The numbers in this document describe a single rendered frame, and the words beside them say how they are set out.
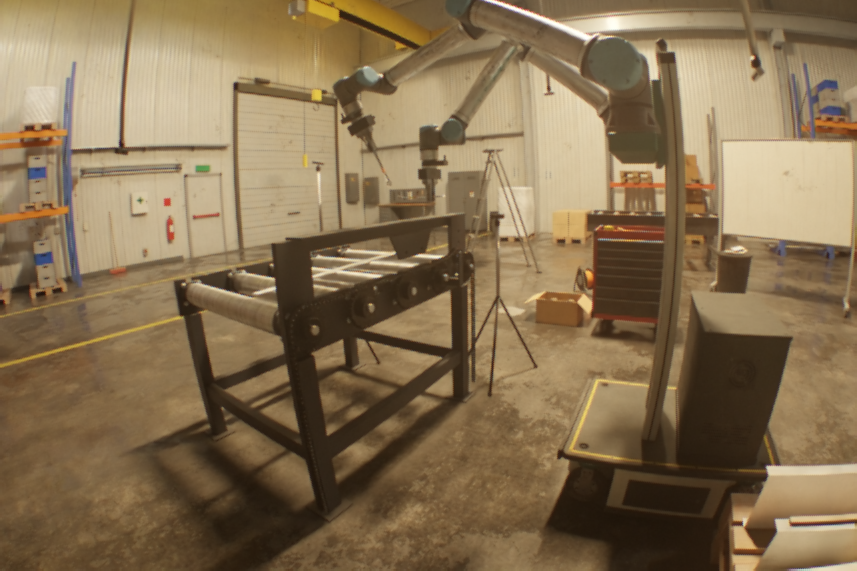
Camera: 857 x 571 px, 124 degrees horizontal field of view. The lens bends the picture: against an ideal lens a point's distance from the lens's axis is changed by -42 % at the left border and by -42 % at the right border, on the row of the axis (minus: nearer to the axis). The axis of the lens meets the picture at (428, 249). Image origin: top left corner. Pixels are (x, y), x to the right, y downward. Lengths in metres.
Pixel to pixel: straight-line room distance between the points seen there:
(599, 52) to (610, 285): 2.63
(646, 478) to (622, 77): 1.36
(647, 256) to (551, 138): 8.73
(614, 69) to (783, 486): 1.32
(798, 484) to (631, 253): 2.54
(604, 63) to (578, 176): 10.50
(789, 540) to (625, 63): 1.32
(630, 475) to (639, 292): 2.17
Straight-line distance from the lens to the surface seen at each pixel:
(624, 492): 1.68
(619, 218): 6.46
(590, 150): 11.59
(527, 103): 12.04
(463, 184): 12.19
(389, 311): 1.78
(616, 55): 1.17
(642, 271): 3.49
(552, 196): 11.78
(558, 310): 3.87
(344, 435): 1.71
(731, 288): 4.70
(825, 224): 5.40
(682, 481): 1.64
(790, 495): 1.46
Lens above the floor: 1.29
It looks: 8 degrees down
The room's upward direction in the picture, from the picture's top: 2 degrees counter-clockwise
